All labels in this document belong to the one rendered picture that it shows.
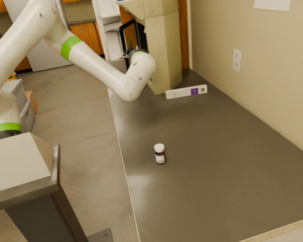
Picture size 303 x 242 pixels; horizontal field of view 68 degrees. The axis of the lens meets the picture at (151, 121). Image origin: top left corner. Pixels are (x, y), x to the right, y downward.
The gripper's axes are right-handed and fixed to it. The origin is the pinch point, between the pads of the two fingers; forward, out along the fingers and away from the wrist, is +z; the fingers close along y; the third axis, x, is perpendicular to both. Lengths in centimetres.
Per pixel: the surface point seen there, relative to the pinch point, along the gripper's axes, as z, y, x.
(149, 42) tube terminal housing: 4.7, -11.9, -0.7
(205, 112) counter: -30, -31, 33
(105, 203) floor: 10, 43, 128
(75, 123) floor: 169, 76, 128
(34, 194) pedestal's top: -57, 55, 36
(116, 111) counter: -6.2, 15.8, 33.6
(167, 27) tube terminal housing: 6.8, -24.1, -7.4
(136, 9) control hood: 4.6, -7.2, -19.3
